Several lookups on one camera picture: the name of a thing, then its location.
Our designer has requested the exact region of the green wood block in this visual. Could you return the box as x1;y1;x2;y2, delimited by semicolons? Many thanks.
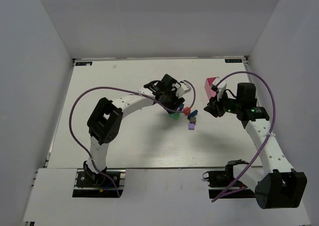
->
169;113;180;119

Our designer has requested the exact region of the right blue table label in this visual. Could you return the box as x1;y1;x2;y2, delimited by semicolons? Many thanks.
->
225;59;242;63

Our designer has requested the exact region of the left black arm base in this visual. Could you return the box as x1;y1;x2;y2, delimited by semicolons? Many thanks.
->
72;170;126;198

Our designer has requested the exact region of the pink plastic box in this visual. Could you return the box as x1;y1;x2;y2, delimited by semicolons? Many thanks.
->
204;77;221;100

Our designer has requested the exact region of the small purple cube block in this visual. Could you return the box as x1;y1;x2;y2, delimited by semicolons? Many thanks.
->
188;123;195;130

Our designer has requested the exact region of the red cube block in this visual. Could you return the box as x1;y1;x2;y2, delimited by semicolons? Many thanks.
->
183;107;191;115

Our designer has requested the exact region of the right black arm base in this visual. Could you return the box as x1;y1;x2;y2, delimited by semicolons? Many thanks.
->
202;160;255;199

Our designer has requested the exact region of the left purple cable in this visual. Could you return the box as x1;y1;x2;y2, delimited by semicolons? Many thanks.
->
69;80;197;197

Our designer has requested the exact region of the blue table label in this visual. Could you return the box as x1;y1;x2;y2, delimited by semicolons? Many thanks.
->
225;59;242;63
75;62;93;66

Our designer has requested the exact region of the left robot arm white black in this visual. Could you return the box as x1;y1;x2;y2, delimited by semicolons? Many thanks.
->
84;74;191;179

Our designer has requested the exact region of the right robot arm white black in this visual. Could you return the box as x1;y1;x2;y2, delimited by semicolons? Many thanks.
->
204;83;307;209

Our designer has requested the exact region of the dark blue long block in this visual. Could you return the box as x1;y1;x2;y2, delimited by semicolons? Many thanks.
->
187;110;198;119

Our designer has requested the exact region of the left blue table label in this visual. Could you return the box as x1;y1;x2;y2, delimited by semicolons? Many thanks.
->
75;62;93;66

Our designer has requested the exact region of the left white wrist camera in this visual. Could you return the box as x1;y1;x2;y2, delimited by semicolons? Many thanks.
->
174;81;191;98

